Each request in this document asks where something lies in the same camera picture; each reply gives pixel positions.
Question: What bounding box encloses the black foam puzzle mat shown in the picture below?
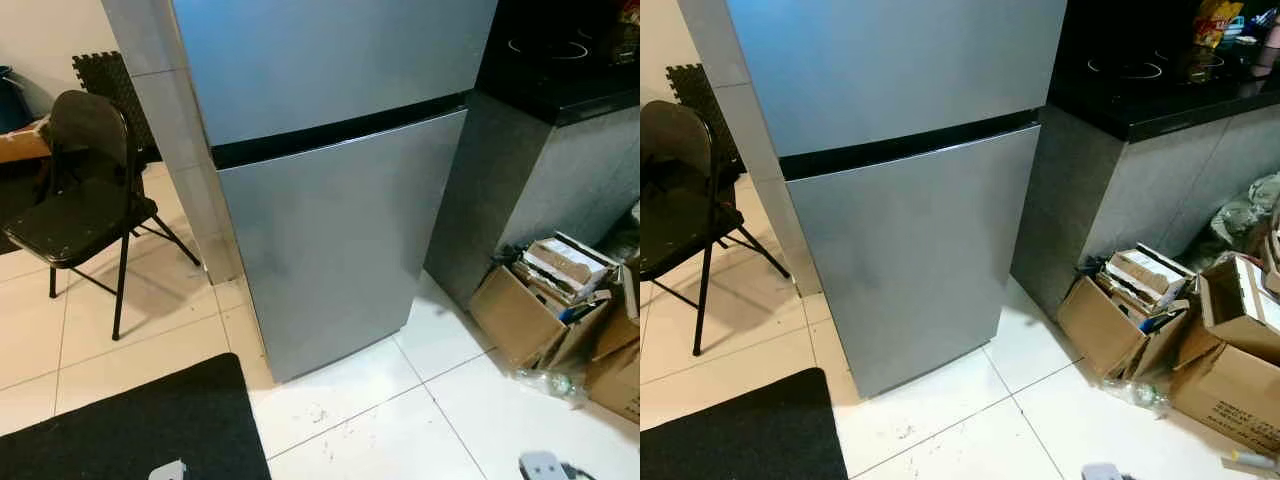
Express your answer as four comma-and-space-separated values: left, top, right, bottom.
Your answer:
72, 52, 163, 166
667, 63, 746, 186

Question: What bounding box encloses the blue bin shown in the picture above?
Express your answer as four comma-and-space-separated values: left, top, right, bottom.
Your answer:
0, 65, 33, 133

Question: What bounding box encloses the black folding chair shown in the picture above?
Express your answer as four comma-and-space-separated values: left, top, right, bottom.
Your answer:
640, 100, 791, 358
0, 90, 201, 341

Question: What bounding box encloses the yellow red snack bag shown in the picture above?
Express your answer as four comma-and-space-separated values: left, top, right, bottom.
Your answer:
1192, 0, 1244, 51

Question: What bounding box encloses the small open cardboard box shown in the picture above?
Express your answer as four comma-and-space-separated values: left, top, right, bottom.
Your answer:
590, 262, 641, 363
1198, 253, 1280, 363

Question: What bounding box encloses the printed cardboard box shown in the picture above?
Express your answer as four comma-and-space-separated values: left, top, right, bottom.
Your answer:
585, 340, 641, 425
1168, 342, 1280, 459

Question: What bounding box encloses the plain brown cardboard box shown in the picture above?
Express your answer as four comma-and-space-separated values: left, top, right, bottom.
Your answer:
0, 118, 53, 164

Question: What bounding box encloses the pale green plastic bag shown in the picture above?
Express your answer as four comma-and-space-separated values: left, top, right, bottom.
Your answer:
1205, 172, 1280, 273

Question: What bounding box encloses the large black floor mat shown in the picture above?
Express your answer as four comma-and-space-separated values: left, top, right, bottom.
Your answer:
0, 352, 273, 480
640, 367, 849, 480

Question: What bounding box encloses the grey yellow handled tool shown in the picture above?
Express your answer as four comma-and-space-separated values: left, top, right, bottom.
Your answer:
1220, 450, 1280, 473

